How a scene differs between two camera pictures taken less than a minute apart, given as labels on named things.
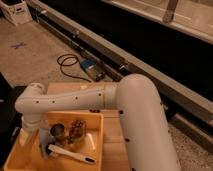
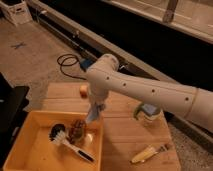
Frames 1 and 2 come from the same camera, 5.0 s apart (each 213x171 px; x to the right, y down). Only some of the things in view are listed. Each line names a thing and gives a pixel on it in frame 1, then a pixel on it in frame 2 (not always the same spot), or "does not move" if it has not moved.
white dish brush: [84, 158] to [57, 134]
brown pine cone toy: [78, 129] does not move
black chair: [10, 120] does not move
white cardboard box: [17, 10] does not move
